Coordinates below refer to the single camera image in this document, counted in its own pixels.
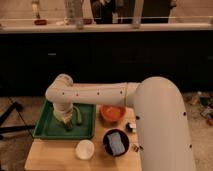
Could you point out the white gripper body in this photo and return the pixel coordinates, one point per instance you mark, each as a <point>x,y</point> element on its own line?
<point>63,112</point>

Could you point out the white cup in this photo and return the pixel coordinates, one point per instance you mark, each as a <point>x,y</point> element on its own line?
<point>85,149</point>

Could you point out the blue sponge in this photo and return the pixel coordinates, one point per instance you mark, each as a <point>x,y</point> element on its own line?
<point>116,144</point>

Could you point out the clear glass jar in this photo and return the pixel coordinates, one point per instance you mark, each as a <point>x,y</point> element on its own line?
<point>73,12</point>

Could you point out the black counter cabinet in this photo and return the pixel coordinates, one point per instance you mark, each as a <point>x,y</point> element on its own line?
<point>30,62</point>

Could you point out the orange bowl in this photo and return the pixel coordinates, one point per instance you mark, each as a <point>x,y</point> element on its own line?
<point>112,113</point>

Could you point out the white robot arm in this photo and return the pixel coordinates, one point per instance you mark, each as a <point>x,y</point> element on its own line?
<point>161,117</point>

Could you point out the white handled brush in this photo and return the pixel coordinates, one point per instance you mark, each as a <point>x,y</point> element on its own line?
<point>130,127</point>

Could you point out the red dish on counter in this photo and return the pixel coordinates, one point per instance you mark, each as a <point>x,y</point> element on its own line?
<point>40,22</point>

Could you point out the green plastic tray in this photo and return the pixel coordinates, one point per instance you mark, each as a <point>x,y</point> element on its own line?
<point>48,127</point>

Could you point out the black bowl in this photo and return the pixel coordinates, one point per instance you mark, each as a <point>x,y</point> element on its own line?
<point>124,139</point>

